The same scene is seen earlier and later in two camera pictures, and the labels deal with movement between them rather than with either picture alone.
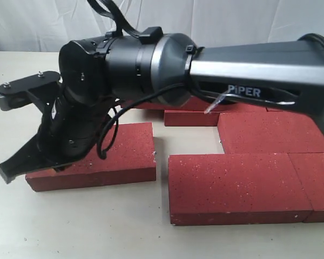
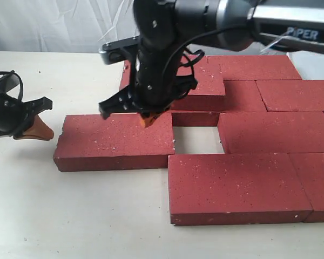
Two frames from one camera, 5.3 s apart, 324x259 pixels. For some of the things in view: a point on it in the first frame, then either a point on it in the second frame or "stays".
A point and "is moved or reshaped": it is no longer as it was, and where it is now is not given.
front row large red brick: x=233 y=189 stays
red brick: x=132 y=159 is moved or reshaped
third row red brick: x=271 y=132 stays
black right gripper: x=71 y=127 -> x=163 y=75
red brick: x=316 y=172 stays
